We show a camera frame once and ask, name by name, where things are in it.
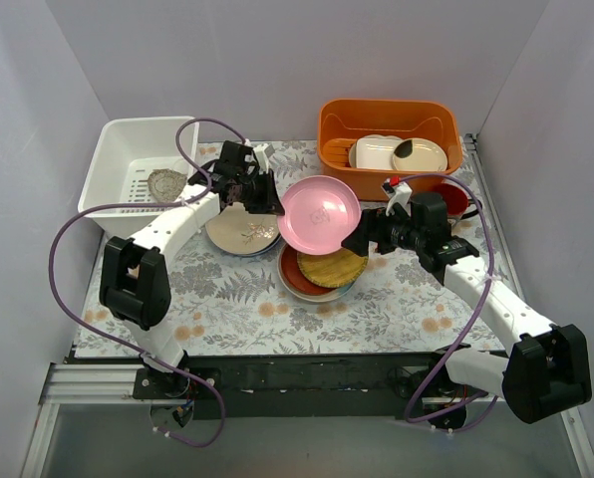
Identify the woven bamboo pattern plate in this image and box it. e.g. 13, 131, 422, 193
297, 248, 369, 289

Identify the pink round plate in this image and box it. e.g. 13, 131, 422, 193
277, 175, 362, 256

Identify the speckled glass oval dish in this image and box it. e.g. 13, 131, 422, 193
147, 168, 187, 203

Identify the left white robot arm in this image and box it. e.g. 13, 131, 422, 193
99, 140, 284, 398

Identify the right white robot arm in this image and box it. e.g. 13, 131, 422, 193
342, 192, 592, 423

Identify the orange plastic bin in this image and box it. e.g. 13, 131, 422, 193
317, 99, 462, 201

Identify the white plastic bin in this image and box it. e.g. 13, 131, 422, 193
78, 117, 194, 237

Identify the red and black mug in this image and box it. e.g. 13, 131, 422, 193
430, 182, 479, 226

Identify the cream green floral plate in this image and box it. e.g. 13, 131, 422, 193
205, 203, 279, 256

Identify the blue plate under cream plate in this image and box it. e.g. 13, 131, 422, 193
235, 235, 282, 258

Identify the cream and blue plate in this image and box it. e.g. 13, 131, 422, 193
276, 243, 361, 304

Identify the floral patterned table mat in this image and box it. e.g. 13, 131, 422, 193
74, 139, 519, 359

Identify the red-brown scalloped plate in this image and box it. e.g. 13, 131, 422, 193
280, 243, 353, 299

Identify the white rectangular dish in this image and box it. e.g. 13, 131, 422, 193
354, 136, 404, 171

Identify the cream plate with black mark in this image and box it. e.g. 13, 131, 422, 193
391, 137, 447, 172

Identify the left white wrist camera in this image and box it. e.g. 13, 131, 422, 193
252, 143, 274, 173

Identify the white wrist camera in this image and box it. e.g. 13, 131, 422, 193
252, 143, 274, 173
382, 176, 413, 216

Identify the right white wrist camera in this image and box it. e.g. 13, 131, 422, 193
382, 176, 413, 216

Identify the aluminium frame rail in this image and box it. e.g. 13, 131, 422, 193
463, 131, 594, 478

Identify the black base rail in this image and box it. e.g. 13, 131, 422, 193
133, 352, 441, 419

